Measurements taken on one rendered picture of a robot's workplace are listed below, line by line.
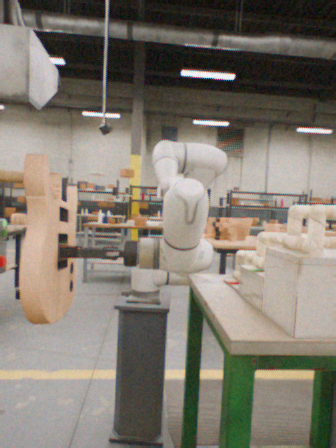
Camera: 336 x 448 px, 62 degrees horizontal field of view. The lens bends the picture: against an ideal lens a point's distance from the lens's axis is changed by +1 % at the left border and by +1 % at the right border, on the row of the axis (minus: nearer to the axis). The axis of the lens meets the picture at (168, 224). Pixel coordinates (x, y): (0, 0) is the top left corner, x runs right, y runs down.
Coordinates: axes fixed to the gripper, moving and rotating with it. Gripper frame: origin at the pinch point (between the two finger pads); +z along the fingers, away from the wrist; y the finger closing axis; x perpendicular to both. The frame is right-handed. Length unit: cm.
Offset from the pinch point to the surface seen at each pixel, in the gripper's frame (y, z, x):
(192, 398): 32, -43, -57
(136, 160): 660, 7, 215
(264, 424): 79, -93, -97
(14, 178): -8.9, 10.6, 18.2
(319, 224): -25, -58, 8
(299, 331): -24, -55, -14
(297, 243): -21, -56, 4
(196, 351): 30, -44, -39
